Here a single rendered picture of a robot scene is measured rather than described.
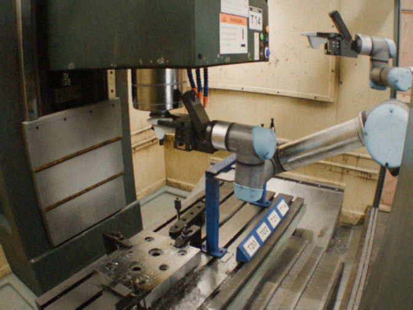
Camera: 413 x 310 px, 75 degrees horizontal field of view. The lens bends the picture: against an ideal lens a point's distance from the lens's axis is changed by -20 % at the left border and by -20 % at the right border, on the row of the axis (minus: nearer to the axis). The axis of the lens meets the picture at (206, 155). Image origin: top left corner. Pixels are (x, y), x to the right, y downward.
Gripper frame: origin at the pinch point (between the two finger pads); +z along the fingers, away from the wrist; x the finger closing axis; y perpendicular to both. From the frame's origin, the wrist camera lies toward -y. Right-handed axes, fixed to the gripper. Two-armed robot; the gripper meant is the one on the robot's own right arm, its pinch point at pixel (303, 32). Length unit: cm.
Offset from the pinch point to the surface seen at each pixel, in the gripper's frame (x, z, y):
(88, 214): 6, 84, 72
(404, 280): -93, 16, 19
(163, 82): -23, 43, 15
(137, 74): -22, 50, 13
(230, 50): -22.0, 25.8, 7.0
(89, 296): -38, 70, 78
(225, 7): -24.1, 26.9, -4.4
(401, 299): -94, 17, 20
